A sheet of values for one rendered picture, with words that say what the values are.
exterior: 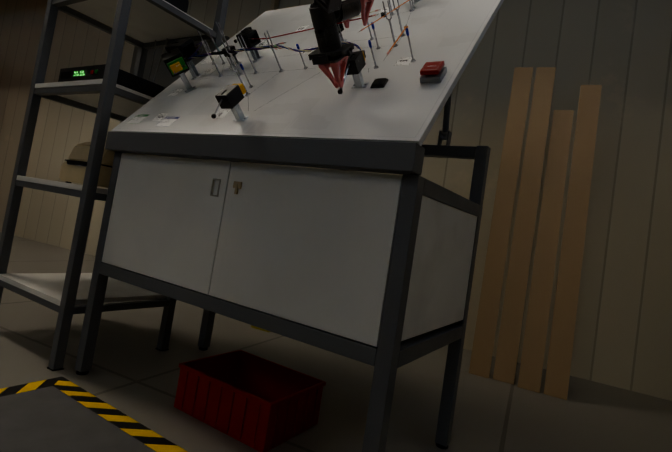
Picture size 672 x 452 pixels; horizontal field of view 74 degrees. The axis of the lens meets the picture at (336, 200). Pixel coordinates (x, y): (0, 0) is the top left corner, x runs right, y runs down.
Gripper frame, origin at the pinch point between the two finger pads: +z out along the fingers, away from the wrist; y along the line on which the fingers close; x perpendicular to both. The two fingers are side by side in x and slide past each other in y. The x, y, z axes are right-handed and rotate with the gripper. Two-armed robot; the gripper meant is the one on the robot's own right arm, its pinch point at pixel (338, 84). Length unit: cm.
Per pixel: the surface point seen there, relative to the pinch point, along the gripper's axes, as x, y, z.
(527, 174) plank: -132, -28, 104
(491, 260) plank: -94, -14, 136
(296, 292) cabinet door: 36, 5, 41
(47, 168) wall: -129, 450, 108
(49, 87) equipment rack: -7, 139, -6
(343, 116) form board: 3.4, -1.1, 7.5
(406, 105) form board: -0.4, -17.3, 6.9
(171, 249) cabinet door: 30, 55, 38
